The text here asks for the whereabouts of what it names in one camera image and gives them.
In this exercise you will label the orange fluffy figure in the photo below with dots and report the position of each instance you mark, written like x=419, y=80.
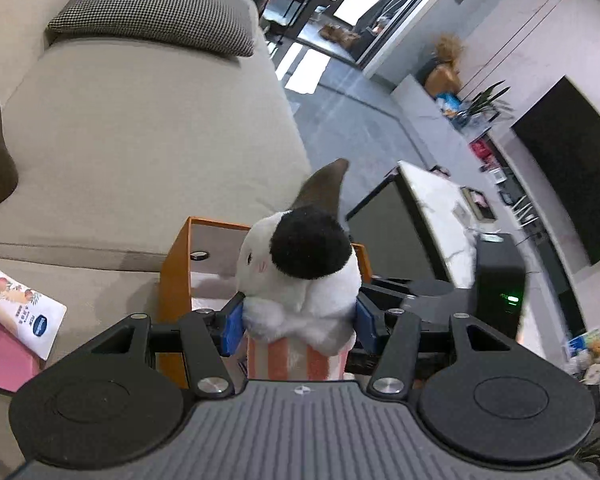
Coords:
x=442, y=77

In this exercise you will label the white fruit print packet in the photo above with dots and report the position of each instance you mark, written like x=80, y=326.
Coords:
x=25, y=310

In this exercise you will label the white television console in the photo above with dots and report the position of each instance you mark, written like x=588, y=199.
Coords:
x=420, y=105

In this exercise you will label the pink pouch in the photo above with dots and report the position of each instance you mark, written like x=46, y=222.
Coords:
x=5, y=360

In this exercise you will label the black framed glass door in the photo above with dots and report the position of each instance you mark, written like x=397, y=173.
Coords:
x=405, y=17

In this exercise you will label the grey curtain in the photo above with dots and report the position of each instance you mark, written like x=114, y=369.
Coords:
x=385, y=10

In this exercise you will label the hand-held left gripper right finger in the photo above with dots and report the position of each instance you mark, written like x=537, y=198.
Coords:
x=367, y=322

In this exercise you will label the black television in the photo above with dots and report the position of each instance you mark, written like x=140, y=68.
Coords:
x=575, y=170

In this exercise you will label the orange cardboard box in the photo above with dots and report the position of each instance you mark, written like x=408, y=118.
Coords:
x=175, y=285

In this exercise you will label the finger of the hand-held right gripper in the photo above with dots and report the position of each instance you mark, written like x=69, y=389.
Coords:
x=385, y=292

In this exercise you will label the blue snack packet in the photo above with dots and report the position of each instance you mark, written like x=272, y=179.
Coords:
x=582, y=345

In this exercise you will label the marble coffee table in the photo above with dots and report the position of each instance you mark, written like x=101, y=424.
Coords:
x=430, y=195

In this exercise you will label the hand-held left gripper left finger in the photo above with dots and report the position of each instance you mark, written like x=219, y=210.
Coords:
x=232, y=327

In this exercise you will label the red box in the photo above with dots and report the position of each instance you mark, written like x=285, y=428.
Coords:
x=480, y=149

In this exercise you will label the blue bag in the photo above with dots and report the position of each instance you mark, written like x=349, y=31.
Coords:
x=447, y=102

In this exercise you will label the pink book tray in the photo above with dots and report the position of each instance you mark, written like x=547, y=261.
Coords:
x=480, y=205

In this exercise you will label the brown shoes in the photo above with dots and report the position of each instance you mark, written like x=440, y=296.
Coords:
x=337, y=35

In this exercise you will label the houndstooth cushion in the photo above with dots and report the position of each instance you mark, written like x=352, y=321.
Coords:
x=155, y=15

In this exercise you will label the white plush toy black ear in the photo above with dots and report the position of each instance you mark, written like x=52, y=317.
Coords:
x=300, y=300

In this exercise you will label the beige sofa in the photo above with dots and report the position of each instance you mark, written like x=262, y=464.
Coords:
x=130, y=135

